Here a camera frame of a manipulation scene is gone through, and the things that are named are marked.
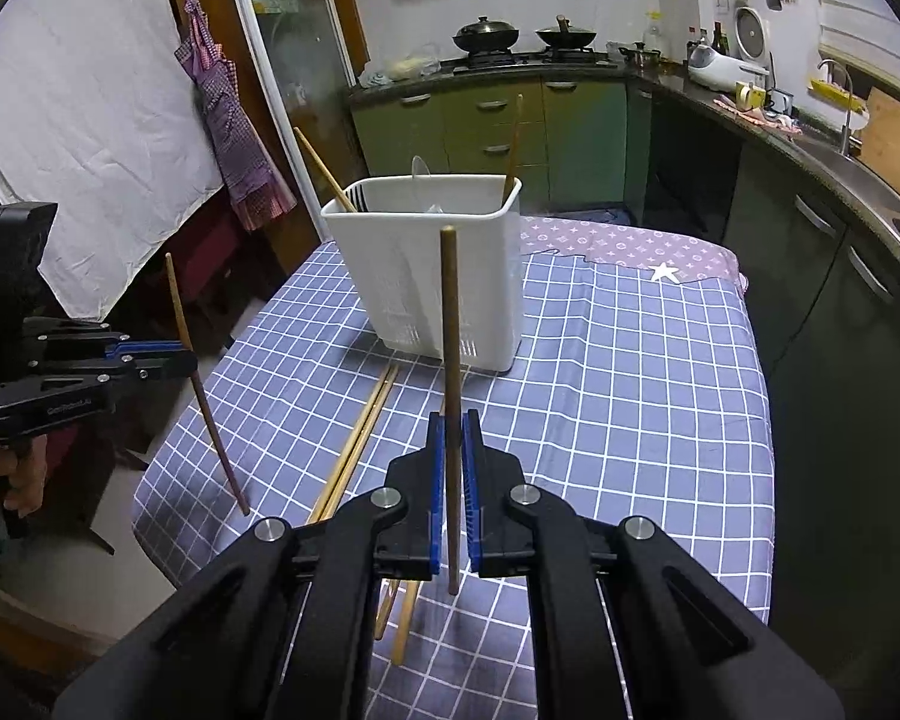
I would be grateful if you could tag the black plastic fork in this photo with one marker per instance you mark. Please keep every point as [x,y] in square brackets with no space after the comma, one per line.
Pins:
[357,196]

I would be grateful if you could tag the white hanging sheet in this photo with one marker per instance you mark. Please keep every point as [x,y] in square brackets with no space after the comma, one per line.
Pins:
[98,118]

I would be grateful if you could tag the wooden cutting board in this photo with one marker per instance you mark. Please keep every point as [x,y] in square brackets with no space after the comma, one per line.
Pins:
[881,138]

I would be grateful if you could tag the purple checkered apron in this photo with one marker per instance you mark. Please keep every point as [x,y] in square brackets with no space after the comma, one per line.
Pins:
[258,193]

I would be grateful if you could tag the person left hand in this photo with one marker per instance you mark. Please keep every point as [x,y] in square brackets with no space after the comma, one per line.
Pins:
[26,477]

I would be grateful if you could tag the black wok left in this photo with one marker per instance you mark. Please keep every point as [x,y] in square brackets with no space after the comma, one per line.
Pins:
[486,36]

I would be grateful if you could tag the glass sliding door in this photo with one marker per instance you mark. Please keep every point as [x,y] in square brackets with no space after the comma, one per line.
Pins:
[299,55]

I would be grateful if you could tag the purple checkered tablecloth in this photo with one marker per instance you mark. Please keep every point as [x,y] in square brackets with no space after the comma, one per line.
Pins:
[628,396]

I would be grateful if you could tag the dark wooden chopstick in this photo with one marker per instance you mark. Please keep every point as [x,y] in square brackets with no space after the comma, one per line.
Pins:
[199,390]

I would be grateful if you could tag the clear plastic spoon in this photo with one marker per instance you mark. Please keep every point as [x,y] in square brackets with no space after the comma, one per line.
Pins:
[425,194]

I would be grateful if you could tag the green lower cabinets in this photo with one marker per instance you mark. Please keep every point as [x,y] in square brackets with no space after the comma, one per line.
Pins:
[573,150]

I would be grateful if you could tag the white striped window blind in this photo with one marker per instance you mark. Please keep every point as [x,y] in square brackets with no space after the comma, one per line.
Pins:
[862,33]

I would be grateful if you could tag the plastic bag on counter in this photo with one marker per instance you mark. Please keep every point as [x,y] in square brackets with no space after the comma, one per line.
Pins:
[388,72]

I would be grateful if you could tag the black wok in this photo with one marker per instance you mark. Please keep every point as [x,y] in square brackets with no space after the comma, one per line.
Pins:
[565,37]
[486,36]

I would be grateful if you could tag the steel double sink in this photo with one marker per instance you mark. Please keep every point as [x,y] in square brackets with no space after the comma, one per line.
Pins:
[876,194]

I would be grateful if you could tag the white rice cooker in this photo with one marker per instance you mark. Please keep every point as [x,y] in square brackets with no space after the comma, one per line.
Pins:
[748,61]

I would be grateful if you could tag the black wok right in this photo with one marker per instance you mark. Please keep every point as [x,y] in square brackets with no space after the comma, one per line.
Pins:
[565,37]

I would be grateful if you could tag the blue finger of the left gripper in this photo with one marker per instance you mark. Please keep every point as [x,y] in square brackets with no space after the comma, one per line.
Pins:
[163,349]

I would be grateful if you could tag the yellow sponge rack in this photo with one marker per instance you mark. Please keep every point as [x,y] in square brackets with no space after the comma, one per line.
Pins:
[836,95]

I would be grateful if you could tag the yellow mug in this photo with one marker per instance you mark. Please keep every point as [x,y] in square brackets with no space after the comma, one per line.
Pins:
[749,96]

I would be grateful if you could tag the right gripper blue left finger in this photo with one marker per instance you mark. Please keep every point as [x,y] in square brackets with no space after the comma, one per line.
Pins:
[434,449]

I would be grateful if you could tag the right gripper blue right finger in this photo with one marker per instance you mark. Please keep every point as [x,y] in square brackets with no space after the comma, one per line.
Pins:
[472,508]

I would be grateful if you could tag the white plastic utensil holder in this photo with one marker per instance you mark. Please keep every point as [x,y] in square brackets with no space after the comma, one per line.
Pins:
[393,257]

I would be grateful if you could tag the short wooden chopstick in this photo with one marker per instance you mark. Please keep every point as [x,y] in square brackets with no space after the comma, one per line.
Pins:
[400,643]

